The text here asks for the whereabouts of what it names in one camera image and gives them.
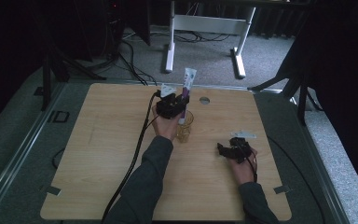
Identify purple and white toothpaste tube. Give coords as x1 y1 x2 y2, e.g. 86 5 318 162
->
178 67 198 126

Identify black cable loop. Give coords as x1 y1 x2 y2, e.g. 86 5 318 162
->
51 147 67 171

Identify black metal stand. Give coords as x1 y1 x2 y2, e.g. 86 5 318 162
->
247 40 324 127
39 46 107 112

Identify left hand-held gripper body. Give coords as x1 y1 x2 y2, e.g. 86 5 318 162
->
155 83 185 120

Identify amber glass cup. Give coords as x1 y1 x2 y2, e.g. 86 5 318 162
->
174 109 195 145

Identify grey tape piece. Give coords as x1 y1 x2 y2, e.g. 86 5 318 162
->
39 184 62 197
273 184 292 195

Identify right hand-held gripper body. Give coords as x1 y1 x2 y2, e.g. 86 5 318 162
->
228 130 257 164

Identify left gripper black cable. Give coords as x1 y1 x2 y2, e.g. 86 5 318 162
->
100 89 163 224

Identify bundle of black floor cables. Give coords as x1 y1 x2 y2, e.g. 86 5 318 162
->
117 39 158 87

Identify person's right hand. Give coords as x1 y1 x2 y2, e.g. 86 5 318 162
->
226 147 259 186

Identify dark computer tower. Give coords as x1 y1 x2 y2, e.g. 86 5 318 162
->
103 0 126 61

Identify cables under white desk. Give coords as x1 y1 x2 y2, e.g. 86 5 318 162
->
121 28 232 44

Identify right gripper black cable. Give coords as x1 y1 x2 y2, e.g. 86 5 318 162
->
243 151 259 184

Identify white desk frame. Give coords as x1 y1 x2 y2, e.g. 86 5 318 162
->
163 0 257 79

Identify person's left hand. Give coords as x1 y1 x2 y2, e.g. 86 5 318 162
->
151 105 185 143

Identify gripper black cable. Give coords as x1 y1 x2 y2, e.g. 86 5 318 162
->
100 89 163 224
243 151 259 184

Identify long black cable on mat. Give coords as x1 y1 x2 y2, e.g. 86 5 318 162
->
266 135 326 224

